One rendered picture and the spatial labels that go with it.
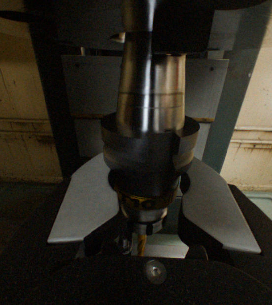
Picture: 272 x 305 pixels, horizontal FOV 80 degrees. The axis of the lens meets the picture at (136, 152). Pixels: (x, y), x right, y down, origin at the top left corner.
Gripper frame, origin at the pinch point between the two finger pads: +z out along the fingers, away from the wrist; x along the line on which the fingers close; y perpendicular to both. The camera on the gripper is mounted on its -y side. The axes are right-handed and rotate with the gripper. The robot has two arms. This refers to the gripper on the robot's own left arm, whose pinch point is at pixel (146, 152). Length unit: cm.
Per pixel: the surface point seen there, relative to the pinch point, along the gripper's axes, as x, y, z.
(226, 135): 32, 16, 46
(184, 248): 14.6, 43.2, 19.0
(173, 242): 18, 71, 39
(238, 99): 32, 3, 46
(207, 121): 21.7, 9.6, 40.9
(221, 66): 21.8, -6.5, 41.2
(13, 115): -76, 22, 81
